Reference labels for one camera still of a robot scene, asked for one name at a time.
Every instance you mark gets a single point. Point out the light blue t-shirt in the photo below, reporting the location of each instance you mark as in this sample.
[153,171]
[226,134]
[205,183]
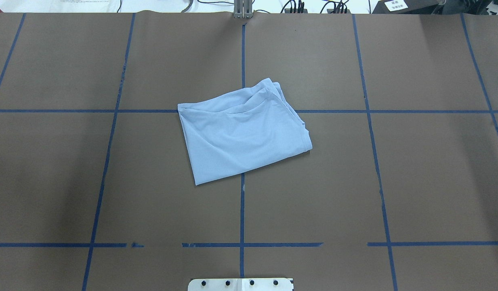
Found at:
[241,131]

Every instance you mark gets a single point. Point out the aluminium frame post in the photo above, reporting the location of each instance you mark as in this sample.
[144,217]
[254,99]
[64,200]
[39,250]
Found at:
[242,9]

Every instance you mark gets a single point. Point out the black power adapter box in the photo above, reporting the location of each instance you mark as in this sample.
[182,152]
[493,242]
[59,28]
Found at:
[414,7]

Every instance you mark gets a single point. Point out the white camera pillar base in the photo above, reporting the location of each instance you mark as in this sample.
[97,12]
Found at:
[241,284]

